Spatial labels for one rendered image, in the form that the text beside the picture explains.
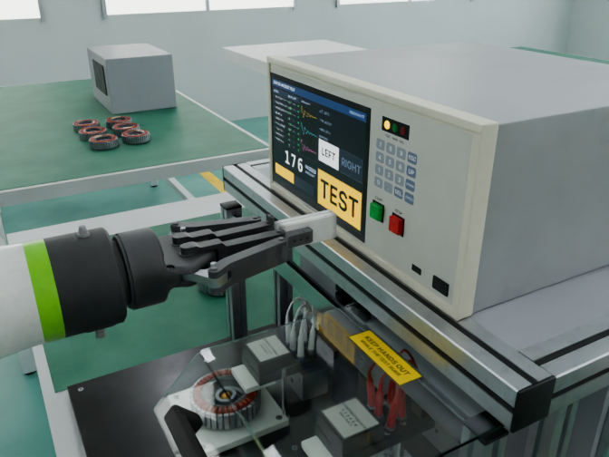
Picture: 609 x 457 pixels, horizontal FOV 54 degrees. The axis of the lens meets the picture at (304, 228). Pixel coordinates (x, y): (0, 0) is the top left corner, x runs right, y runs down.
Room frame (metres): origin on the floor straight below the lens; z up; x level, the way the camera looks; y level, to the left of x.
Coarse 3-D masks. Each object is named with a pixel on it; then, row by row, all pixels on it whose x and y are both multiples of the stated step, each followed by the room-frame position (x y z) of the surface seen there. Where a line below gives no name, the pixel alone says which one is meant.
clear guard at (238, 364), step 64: (320, 320) 0.58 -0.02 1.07; (192, 384) 0.49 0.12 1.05; (256, 384) 0.47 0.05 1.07; (320, 384) 0.47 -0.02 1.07; (384, 384) 0.47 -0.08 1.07; (448, 384) 0.47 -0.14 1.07; (256, 448) 0.39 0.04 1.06; (320, 448) 0.39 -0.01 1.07; (384, 448) 0.39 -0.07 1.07; (448, 448) 0.39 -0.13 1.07
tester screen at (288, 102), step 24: (288, 96) 0.83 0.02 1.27; (312, 96) 0.77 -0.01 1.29; (288, 120) 0.83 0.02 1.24; (312, 120) 0.77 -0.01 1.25; (336, 120) 0.72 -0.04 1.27; (360, 120) 0.68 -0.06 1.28; (288, 144) 0.83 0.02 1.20; (312, 144) 0.77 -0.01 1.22; (336, 144) 0.72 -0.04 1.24; (360, 144) 0.67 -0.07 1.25; (288, 168) 0.83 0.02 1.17; (312, 168) 0.77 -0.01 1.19; (336, 216) 0.71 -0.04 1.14
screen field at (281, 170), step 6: (276, 168) 0.87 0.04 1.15; (282, 168) 0.85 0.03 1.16; (282, 174) 0.85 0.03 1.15; (288, 174) 0.83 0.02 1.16; (294, 174) 0.82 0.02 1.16; (294, 180) 0.82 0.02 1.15; (300, 180) 0.80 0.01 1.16; (300, 186) 0.80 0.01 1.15; (306, 186) 0.79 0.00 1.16; (312, 186) 0.77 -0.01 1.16; (312, 192) 0.77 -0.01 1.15
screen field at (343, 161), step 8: (320, 144) 0.75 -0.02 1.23; (328, 144) 0.74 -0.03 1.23; (320, 152) 0.75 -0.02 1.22; (328, 152) 0.74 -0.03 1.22; (336, 152) 0.72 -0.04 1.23; (344, 152) 0.70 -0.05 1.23; (328, 160) 0.73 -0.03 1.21; (336, 160) 0.72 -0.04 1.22; (344, 160) 0.70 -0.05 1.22; (352, 160) 0.69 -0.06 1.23; (360, 160) 0.67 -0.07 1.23; (336, 168) 0.72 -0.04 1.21; (344, 168) 0.70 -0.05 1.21; (352, 168) 0.69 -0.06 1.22; (360, 168) 0.67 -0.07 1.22; (352, 176) 0.69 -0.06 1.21; (360, 176) 0.67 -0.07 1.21
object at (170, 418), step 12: (180, 408) 0.44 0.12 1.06; (168, 420) 0.43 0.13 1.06; (180, 420) 0.42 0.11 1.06; (192, 420) 0.44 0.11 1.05; (180, 432) 0.41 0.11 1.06; (192, 432) 0.41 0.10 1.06; (180, 444) 0.40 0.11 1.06; (192, 444) 0.39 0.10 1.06; (192, 456) 0.38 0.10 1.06; (204, 456) 0.38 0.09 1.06
